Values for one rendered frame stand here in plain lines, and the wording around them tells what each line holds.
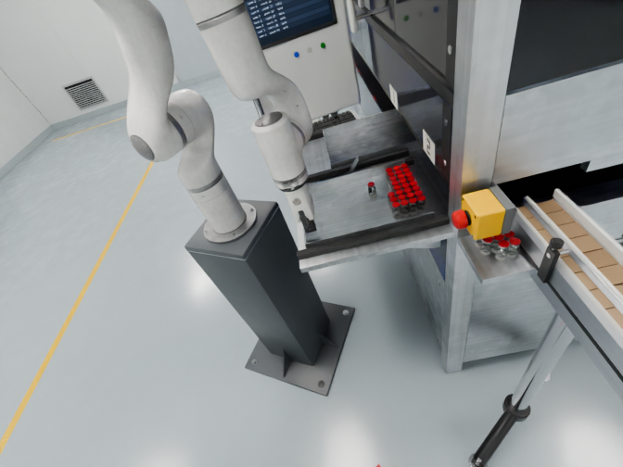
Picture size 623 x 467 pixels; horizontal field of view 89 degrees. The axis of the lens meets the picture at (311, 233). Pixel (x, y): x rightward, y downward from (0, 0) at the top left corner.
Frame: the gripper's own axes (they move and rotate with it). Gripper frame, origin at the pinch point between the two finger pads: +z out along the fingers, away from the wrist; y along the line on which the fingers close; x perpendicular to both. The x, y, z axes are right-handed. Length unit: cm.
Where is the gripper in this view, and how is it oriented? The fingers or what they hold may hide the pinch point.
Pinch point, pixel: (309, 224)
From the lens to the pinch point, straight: 87.9
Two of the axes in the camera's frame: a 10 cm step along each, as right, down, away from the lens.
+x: -9.6, 2.5, 1.3
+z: 2.7, 6.8, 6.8
